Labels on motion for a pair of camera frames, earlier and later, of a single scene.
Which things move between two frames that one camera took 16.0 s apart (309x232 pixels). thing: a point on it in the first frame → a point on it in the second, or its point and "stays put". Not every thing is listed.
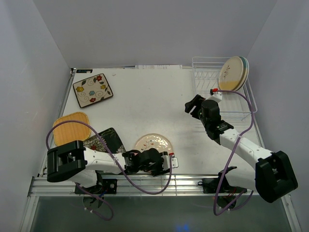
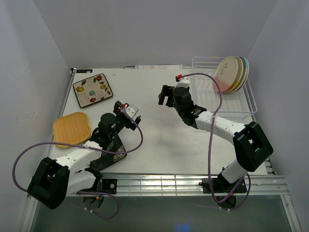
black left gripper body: x=157 y=168 → x=126 y=123
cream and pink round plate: x=157 y=141 → x=226 y=74
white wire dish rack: x=237 y=105 stays put
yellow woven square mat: x=69 y=132 stays put
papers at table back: x=158 y=66 stays put
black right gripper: x=196 y=101 → x=166 y=91
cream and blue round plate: x=245 y=73 stays put
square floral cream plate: x=92 y=90 stays put
